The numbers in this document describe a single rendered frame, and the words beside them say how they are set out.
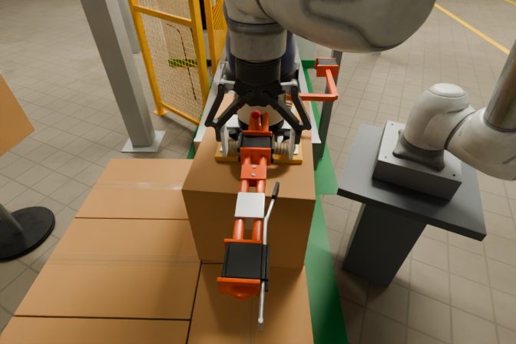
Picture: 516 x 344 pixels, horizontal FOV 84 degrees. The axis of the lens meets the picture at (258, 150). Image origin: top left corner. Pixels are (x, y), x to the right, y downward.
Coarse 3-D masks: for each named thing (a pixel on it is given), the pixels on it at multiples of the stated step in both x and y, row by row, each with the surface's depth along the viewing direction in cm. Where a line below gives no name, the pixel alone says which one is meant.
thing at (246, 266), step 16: (224, 240) 55; (240, 240) 55; (256, 240) 55; (224, 256) 52; (240, 256) 52; (256, 256) 52; (224, 272) 50; (240, 272) 50; (256, 272) 50; (224, 288) 50
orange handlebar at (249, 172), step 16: (288, 96) 101; (304, 96) 101; (320, 96) 100; (336, 96) 101; (240, 176) 70; (256, 176) 70; (256, 192) 67; (240, 224) 60; (256, 224) 59; (240, 288) 50; (256, 288) 50
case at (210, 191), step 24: (216, 144) 102; (192, 168) 93; (216, 168) 93; (240, 168) 93; (288, 168) 93; (312, 168) 92; (192, 192) 86; (216, 192) 85; (288, 192) 85; (312, 192) 85; (192, 216) 93; (216, 216) 92; (288, 216) 88; (312, 216) 87; (216, 240) 101; (288, 240) 97; (288, 264) 107
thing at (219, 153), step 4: (236, 112) 110; (228, 132) 104; (232, 132) 99; (236, 132) 104; (240, 132) 104; (228, 136) 102; (232, 136) 99; (236, 136) 101; (236, 140) 100; (220, 144) 99; (220, 148) 97; (216, 152) 96; (220, 152) 96; (216, 156) 95; (220, 156) 94; (228, 156) 94; (232, 156) 94; (236, 156) 94; (220, 160) 95; (224, 160) 95; (228, 160) 95; (232, 160) 95; (236, 160) 95
